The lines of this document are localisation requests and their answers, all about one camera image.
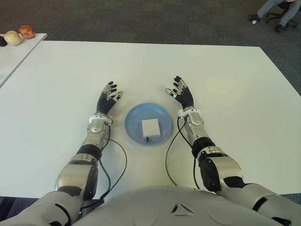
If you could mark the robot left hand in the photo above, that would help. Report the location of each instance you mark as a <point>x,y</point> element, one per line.
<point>105,103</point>

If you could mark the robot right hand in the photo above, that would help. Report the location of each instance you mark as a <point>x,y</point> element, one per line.
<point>185,99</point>

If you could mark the white charger block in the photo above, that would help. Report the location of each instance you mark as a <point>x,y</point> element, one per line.
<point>151,128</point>

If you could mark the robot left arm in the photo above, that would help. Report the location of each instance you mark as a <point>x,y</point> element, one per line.
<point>95,129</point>

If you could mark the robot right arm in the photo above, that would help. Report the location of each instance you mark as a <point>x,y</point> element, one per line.
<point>200,131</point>

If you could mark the blue plate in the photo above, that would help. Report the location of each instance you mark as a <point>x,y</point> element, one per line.
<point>134,122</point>

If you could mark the white side table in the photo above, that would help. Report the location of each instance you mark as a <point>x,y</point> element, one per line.
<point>16,56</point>

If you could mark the brown round bread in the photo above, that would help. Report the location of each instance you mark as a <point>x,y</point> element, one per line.
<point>27,31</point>

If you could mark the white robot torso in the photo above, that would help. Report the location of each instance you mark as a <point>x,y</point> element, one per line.
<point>152,207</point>

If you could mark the dark round object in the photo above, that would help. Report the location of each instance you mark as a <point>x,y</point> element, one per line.
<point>2,42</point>

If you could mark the office chair base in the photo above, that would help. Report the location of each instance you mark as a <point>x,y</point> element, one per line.
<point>272,15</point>

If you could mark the seated person in jeans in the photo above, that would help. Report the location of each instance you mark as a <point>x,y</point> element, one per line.
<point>265,8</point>

